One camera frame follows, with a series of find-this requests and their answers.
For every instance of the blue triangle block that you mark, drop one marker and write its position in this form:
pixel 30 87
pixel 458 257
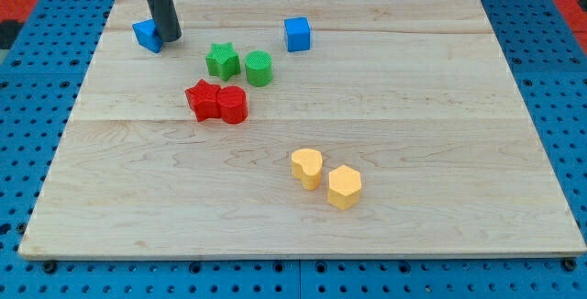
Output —
pixel 147 35

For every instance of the yellow heart block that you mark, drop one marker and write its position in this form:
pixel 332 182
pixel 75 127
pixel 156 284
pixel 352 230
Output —
pixel 307 166

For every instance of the light wooden board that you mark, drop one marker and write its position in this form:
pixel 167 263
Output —
pixel 416 95

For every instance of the red cylinder block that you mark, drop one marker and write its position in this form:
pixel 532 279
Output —
pixel 233 105

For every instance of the yellow hexagon block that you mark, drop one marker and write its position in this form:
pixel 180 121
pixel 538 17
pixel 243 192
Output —
pixel 344 187

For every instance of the green cylinder block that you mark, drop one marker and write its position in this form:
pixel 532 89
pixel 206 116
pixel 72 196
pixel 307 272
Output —
pixel 258 65

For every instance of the red star block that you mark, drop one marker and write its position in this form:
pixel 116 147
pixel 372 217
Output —
pixel 202 100

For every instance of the green star block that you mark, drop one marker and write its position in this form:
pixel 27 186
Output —
pixel 223 61

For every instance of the blue cube block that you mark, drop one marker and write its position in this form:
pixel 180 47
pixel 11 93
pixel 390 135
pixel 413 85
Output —
pixel 297 33

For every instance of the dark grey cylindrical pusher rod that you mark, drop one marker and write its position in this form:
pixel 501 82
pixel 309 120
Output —
pixel 166 21

